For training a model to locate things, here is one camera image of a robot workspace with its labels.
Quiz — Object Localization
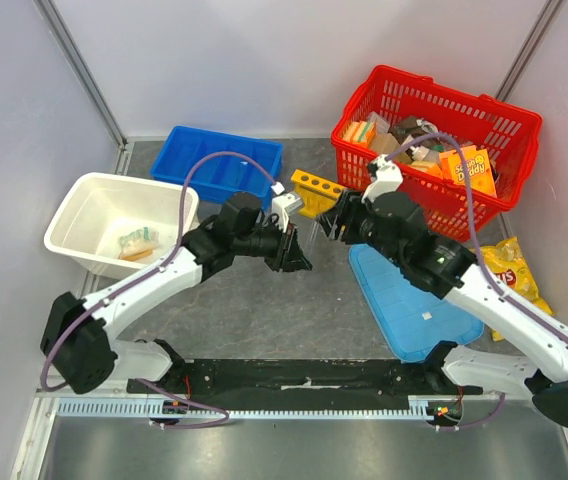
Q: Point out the yellow Lays chips bag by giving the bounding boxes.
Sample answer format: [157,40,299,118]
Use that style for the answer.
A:
[480,237,554,316]

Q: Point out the clear bag of swabs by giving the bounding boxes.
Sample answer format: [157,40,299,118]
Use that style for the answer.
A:
[117,227,159,256]

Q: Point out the tan rubber band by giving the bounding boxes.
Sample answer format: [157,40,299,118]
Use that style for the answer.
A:
[118,249,153,262]

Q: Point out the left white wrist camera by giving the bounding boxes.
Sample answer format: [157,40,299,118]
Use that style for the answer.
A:
[270,182,304,232]

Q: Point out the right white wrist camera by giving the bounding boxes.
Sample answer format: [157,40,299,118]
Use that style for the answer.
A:
[362,155,403,203]

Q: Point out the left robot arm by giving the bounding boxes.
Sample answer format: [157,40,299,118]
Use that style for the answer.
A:
[40,192,312,394]

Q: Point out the light blue plastic lid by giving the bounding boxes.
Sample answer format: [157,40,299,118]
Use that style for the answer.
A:
[348,244,484,363]

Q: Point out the white plastic tub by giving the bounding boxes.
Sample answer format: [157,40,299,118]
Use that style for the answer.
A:
[44,173,199,280]

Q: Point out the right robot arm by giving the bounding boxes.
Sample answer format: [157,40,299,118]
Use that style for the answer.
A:
[316,190,568,428]

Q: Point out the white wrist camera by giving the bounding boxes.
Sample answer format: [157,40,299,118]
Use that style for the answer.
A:
[362,155,403,203]
[270,182,304,232]

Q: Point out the blue divided plastic tray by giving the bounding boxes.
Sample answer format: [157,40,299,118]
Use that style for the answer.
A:
[151,126,283,210]

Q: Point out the white cable duct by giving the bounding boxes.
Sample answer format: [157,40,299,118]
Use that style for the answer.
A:
[57,397,434,421]

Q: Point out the orange green sponge pack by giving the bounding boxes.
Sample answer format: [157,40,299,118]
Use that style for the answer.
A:
[342,120,377,148]

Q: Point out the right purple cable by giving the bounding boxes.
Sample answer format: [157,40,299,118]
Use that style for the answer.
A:
[386,132,568,434]

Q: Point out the red shopping basket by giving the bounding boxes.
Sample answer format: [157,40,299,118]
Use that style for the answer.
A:
[331,65,542,242]

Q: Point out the clear glass test tube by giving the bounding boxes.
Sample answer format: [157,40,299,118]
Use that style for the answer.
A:
[308,221,319,246]

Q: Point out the yellow test tube rack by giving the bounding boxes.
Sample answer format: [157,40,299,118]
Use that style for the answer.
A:
[291,169,344,218]

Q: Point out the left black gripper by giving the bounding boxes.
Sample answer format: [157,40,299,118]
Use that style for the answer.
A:
[234,216,312,274]

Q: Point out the orange Scrub Daddy package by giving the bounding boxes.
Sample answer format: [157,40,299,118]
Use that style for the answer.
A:
[439,145,497,196]

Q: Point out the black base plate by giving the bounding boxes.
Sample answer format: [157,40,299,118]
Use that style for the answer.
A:
[126,357,465,412]

